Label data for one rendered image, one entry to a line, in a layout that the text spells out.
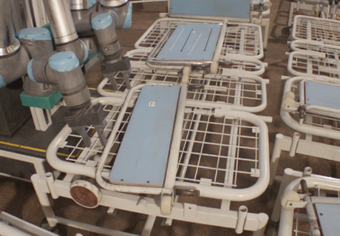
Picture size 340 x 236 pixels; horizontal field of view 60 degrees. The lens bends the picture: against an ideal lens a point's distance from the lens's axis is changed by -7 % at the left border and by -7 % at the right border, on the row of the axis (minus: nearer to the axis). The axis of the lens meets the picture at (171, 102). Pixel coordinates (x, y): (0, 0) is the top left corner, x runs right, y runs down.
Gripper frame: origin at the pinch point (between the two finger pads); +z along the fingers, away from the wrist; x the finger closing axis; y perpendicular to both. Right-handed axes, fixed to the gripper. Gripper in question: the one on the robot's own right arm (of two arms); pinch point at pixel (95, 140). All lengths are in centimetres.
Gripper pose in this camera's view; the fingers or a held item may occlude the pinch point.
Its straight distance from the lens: 118.0
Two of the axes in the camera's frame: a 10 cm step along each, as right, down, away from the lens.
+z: 2.1, 8.4, 5.0
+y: 1.1, -5.3, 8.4
